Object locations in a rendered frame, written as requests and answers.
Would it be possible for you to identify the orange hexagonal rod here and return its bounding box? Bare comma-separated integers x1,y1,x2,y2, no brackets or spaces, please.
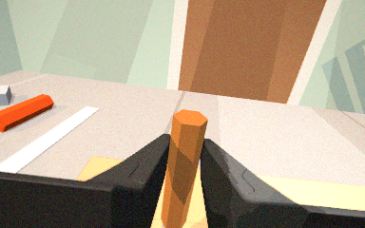
161,109,208,228

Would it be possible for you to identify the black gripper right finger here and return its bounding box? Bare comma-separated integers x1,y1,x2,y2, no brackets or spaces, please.
200,139,365,228

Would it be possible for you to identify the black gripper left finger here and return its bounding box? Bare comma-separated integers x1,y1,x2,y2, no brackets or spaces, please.
0,134,171,228

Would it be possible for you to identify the orange rounded bar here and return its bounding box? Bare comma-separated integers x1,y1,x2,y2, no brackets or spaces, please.
0,94,54,133

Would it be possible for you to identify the white flat strip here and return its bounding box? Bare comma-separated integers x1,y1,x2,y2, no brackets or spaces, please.
0,106,100,173

